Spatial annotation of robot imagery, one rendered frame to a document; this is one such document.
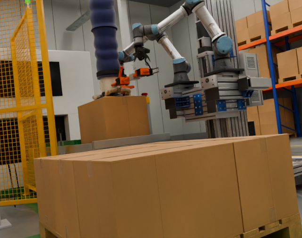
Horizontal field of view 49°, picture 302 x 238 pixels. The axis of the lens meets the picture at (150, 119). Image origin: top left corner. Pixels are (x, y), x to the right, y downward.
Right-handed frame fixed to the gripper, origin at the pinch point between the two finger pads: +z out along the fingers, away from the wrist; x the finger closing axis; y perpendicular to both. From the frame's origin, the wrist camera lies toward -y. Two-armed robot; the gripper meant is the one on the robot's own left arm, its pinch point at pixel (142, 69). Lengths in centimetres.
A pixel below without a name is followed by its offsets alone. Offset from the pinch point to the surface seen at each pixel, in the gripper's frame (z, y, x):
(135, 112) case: 28.8, 31.4, -7.0
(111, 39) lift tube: -38, 50, -1
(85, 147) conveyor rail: 53, 40, 37
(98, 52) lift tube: -28, 56, 10
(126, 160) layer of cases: 56, -104, 73
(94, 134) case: 44, 56, 22
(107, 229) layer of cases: 80, -96, 79
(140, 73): 3.9, -3.7, 4.7
